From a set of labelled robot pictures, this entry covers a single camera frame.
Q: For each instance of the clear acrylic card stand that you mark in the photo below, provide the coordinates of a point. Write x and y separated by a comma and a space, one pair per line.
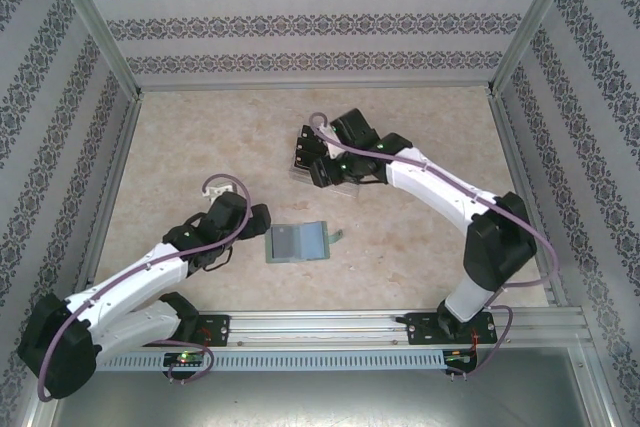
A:
300, 178

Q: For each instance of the green card holder wallet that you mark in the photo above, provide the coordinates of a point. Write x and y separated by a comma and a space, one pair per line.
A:
315, 242

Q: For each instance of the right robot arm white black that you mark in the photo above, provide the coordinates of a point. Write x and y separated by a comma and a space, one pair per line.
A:
435, 187

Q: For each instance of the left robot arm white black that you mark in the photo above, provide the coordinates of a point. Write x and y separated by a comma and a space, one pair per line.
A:
130, 277

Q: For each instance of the grey metal sheet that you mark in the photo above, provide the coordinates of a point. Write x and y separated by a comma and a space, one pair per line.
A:
320, 397

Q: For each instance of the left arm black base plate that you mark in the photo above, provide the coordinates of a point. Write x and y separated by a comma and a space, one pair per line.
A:
217, 332

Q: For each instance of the aluminium side rail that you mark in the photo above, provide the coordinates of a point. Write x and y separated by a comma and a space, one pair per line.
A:
510, 147
122, 147

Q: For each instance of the aluminium mounting rail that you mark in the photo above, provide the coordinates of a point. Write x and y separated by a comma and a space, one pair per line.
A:
320, 329

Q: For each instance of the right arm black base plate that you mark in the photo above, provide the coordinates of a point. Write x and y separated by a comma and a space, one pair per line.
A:
420, 329

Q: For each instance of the aluminium frame post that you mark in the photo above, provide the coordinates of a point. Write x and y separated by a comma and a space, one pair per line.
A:
90, 22
537, 22

